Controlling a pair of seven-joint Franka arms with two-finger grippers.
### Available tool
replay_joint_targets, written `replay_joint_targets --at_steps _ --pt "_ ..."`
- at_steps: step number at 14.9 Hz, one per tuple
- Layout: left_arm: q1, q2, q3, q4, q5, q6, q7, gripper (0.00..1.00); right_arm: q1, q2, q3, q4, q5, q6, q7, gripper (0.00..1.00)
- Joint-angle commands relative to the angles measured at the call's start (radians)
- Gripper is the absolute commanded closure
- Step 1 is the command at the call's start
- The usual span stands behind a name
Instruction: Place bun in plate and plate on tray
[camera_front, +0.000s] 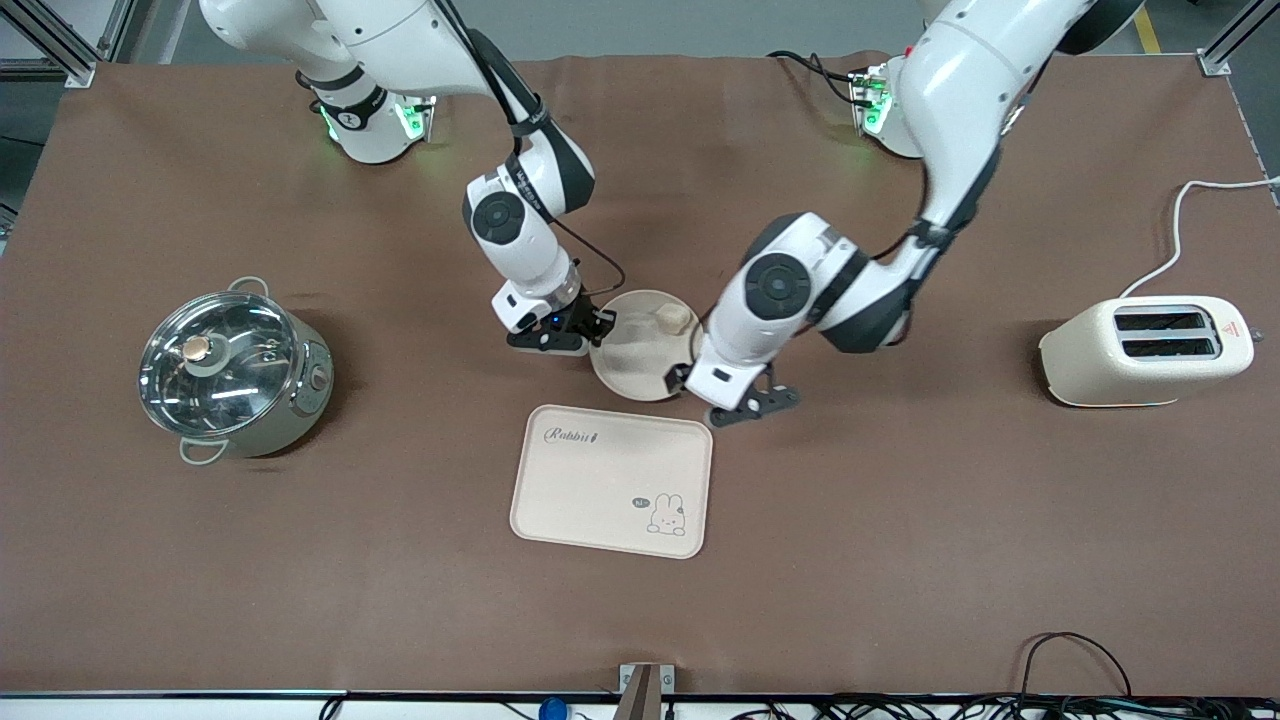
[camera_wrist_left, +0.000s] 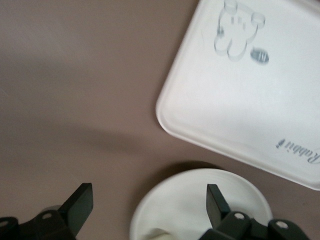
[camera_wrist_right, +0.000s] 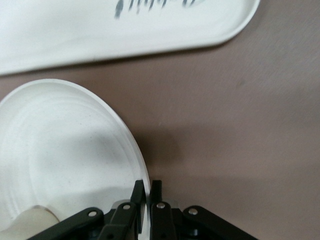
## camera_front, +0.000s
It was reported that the round cream plate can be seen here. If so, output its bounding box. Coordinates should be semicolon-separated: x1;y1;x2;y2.
590;290;705;403

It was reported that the cream rabbit print tray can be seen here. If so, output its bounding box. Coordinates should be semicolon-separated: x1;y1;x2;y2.
510;404;714;559

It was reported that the brown table mat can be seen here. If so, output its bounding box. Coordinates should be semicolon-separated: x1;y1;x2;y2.
0;52;1280;697

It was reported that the pale green electric pot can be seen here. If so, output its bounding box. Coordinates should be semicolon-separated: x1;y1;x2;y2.
138;277;336;467

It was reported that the glass pot lid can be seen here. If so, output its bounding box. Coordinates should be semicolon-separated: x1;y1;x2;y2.
138;292;301;436

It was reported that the cream two-slot toaster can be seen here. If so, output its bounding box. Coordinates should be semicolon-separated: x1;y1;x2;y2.
1038;295;1263;408

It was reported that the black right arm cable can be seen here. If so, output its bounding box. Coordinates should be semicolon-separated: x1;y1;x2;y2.
435;0;628;299

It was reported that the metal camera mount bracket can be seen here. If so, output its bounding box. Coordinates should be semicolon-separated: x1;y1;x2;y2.
618;662;675;720

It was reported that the black left base cable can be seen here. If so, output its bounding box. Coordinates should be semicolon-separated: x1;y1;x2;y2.
767;49;867;107

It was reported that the black cable tangle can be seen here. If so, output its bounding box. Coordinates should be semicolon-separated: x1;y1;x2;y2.
728;693;1280;720

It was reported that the black looped cable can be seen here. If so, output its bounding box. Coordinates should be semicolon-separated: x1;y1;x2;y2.
1014;631;1137;703

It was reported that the white toaster power cable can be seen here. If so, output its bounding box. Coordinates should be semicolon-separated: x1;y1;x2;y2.
1118;177;1280;299

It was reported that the aluminium frame profile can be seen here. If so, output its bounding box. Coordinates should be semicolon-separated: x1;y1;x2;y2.
0;0;136;89
1198;0;1280;78

